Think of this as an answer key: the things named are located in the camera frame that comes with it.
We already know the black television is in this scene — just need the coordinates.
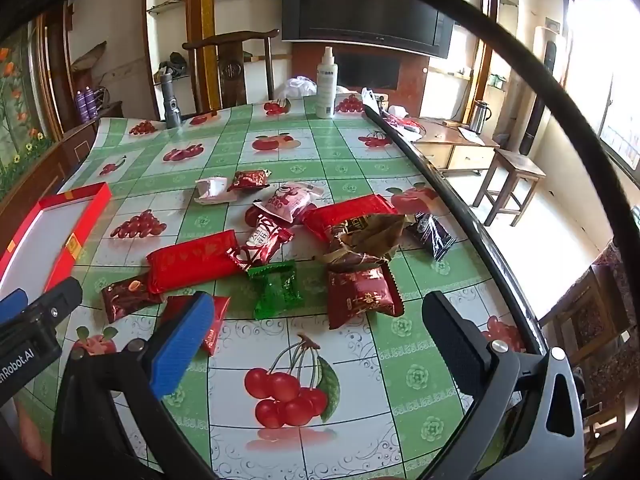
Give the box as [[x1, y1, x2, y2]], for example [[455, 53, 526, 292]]
[[281, 0, 458, 60]]

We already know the grey metal flask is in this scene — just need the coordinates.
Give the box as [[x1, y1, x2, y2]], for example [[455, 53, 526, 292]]
[[160, 71, 183, 130]]

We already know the maroon snack packet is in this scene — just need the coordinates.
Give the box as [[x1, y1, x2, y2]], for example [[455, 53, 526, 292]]
[[101, 274, 163, 325]]

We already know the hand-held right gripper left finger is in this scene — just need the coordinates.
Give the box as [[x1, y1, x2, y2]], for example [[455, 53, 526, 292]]
[[52, 292, 216, 480]]

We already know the wooden chair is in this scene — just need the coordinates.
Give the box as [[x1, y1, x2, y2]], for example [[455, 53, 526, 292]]
[[182, 29, 281, 116]]

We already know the red-brown television stand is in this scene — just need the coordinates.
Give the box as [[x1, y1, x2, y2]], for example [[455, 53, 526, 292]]
[[291, 42, 431, 106]]

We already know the wooden stool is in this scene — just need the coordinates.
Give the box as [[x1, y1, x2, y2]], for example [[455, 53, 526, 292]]
[[472, 149, 547, 228]]

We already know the black snack packet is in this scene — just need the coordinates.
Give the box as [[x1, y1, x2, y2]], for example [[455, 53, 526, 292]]
[[405, 212, 456, 262]]

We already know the white pink snack packet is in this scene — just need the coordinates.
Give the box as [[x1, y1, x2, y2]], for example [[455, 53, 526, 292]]
[[194, 176, 237, 206]]

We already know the brown gold foil snack packet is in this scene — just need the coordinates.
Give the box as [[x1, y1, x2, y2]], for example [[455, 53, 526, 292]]
[[315, 213, 418, 273]]

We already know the wooden sideboard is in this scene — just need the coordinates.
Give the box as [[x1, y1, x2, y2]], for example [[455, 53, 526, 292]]
[[0, 102, 123, 216]]

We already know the square dark red snack packet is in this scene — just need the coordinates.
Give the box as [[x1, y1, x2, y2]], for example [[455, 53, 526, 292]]
[[327, 266, 405, 331]]

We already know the low wooden cabinet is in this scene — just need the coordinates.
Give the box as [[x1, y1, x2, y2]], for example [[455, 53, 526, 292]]
[[410, 116, 501, 177]]

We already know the steel kettle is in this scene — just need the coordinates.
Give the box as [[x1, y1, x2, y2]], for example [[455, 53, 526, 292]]
[[469, 101, 492, 135]]

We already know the white plastic bag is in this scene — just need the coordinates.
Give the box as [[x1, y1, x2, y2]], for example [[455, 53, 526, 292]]
[[277, 76, 318, 102]]

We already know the long red snack packet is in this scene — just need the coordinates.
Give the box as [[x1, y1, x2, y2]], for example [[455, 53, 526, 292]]
[[146, 229, 247, 295], [302, 193, 399, 244]]

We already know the tall black speaker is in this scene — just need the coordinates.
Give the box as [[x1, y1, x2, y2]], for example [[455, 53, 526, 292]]
[[518, 40, 558, 156]]

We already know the green fruit-print tablecloth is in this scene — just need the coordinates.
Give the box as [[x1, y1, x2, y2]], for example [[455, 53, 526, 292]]
[[10, 95, 543, 480]]

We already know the white spray bottle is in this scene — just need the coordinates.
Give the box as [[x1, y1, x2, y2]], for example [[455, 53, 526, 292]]
[[315, 46, 337, 120]]

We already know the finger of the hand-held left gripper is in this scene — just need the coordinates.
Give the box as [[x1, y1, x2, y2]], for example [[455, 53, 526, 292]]
[[0, 288, 28, 320], [20, 276, 83, 331]]

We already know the red gift box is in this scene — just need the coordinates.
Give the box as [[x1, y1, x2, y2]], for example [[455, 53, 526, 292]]
[[0, 182, 112, 293]]

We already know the floral wall mural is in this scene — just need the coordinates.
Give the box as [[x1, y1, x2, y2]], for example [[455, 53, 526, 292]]
[[0, 25, 56, 201]]

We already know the patterned wooden armchair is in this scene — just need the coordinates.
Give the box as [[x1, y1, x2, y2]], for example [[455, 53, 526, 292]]
[[540, 240, 640, 461]]

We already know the small dark red snack packet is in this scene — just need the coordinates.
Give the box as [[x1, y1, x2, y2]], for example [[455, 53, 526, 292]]
[[227, 170, 272, 192]]

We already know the dark green bag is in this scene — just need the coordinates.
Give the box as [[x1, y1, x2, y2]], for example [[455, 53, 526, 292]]
[[159, 51, 190, 78]]

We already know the red white patterned snack packet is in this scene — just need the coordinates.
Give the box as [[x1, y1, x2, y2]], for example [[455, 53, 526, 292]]
[[227, 215, 295, 272]]

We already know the green snack packet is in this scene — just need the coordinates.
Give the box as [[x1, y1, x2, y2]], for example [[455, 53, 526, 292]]
[[246, 261, 300, 321]]

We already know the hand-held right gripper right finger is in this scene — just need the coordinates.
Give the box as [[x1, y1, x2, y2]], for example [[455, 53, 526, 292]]
[[420, 291, 586, 480]]

